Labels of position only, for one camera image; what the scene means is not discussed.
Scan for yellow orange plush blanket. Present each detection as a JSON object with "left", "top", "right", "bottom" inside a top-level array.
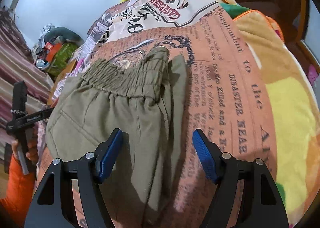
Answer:
[{"left": 218, "top": 0, "right": 319, "bottom": 227}]

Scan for green storage basket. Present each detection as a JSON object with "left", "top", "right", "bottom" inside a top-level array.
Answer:
[{"left": 46, "top": 42, "right": 78, "bottom": 78}]

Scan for left hand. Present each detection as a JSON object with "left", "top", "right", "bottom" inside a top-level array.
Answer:
[{"left": 11, "top": 137, "right": 40, "bottom": 164}]

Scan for grey plush toy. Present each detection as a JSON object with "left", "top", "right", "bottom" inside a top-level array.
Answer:
[{"left": 44, "top": 27, "right": 84, "bottom": 46}]

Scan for orange sleeve left forearm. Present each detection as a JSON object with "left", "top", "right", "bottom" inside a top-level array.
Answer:
[{"left": 1, "top": 156, "right": 35, "bottom": 227}]

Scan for striped pink curtain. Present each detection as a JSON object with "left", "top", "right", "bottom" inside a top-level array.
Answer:
[{"left": 1, "top": 9, "right": 53, "bottom": 160}]

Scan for newspaper print quilt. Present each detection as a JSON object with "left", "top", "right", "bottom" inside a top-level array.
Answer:
[{"left": 65, "top": 0, "right": 277, "bottom": 227}]

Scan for olive green pants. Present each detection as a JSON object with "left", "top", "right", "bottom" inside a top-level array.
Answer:
[{"left": 46, "top": 46, "right": 187, "bottom": 227}]

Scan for brown wooden door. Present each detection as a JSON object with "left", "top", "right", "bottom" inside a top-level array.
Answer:
[{"left": 275, "top": 0, "right": 309, "bottom": 44}]

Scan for pink garment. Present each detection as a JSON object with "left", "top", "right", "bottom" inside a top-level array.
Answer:
[{"left": 75, "top": 58, "right": 85, "bottom": 72}]

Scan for orange box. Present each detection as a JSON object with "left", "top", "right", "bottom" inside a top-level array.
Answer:
[{"left": 46, "top": 42, "right": 62, "bottom": 62}]

